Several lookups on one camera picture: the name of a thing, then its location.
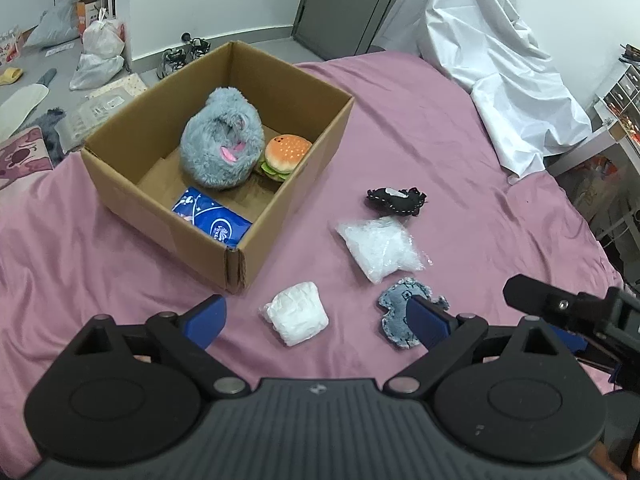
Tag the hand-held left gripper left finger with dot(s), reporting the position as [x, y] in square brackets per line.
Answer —
[206, 320]

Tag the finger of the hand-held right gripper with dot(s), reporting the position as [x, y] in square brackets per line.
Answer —
[550, 302]

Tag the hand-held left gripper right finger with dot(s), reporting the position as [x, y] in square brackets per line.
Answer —
[427, 321]

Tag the grey denim plush toy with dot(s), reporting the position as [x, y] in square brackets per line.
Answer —
[395, 310]

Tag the blue tissue pack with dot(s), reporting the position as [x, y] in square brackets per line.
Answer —
[210, 217]

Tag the brown cardboard box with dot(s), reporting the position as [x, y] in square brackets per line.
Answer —
[150, 210]

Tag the grey fluffy plush toy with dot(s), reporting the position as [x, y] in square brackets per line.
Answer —
[205, 150]

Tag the burger plush toy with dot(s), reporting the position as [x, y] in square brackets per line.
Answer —
[287, 152]

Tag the clear bag of white filling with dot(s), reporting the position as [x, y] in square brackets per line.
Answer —
[382, 247]

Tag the white folded plastic bag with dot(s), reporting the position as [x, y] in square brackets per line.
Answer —
[297, 312]

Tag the black plush toy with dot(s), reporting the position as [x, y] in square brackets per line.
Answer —
[395, 201]

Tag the beige tote bag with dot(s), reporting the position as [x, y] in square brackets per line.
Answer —
[600, 185]

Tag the pink bedsheet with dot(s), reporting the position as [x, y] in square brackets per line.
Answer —
[450, 135]

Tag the grey drawer organizer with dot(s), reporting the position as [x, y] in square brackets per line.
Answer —
[622, 87]

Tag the beige patterned packaging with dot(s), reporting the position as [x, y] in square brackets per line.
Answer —
[100, 107]

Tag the white cloth cover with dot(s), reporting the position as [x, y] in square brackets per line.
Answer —
[500, 70]

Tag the pink printed mat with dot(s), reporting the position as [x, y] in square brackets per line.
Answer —
[22, 160]

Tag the grey furry cloth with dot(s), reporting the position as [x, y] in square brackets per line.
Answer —
[47, 130]

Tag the grey sneaker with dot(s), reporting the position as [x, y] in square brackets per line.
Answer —
[199, 46]
[172, 62]

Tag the tied white plastic bag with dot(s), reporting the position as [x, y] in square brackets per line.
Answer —
[102, 37]

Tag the yellow slipper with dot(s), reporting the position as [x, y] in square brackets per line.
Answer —
[10, 76]

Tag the small orange cardboard box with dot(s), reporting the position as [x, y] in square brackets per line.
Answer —
[86, 15]

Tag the dark grey door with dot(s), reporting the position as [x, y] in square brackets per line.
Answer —
[340, 5]

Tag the grey-blue bag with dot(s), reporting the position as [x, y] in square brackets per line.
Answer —
[55, 22]

